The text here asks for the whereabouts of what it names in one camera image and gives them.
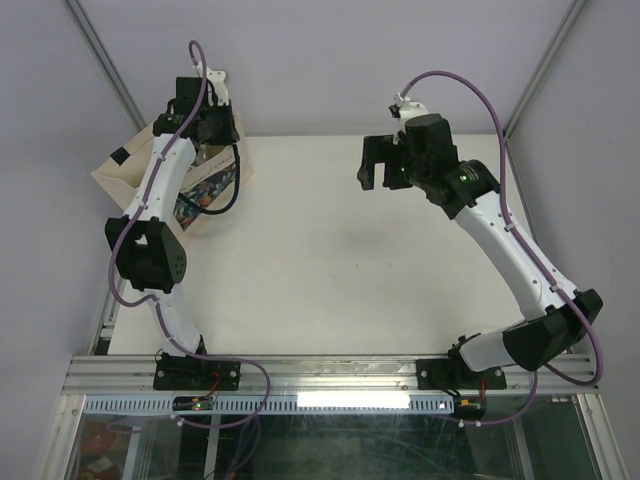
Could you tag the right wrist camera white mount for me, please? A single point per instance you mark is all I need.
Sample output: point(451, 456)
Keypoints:
point(403, 108)

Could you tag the aluminium frame rail back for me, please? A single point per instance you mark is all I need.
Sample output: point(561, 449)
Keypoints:
point(360, 134)

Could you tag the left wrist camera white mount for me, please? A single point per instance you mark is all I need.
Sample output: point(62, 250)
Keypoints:
point(211, 86)

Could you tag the aluminium mounting rail front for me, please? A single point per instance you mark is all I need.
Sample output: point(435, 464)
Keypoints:
point(281, 374)

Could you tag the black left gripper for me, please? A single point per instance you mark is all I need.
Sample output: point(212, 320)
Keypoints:
point(231, 136)

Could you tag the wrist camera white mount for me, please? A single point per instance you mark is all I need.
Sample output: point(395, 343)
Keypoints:
point(403, 108)
point(211, 86)

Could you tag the aluminium frame post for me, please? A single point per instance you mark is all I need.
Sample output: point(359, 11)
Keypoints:
point(91, 37)
point(545, 64)

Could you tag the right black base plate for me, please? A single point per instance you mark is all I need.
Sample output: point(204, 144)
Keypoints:
point(446, 374)

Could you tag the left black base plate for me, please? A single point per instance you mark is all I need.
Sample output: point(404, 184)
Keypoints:
point(182, 373)

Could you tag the cream canvas tote bag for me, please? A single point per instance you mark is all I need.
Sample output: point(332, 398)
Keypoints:
point(205, 175)

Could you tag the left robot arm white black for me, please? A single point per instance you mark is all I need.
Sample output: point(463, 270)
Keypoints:
point(148, 264)

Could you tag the grey slotted cable duct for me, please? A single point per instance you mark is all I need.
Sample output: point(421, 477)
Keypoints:
point(309, 402)

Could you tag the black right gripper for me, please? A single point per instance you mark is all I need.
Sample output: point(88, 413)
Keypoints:
point(378, 149)

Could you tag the right aluminium frame post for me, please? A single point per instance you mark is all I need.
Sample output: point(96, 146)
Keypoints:
point(545, 64)

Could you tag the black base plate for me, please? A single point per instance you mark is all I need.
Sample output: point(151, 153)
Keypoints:
point(446, 374)
point(182, 373)

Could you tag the left aluminium frame post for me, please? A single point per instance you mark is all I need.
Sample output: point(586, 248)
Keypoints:
point(91, 37)

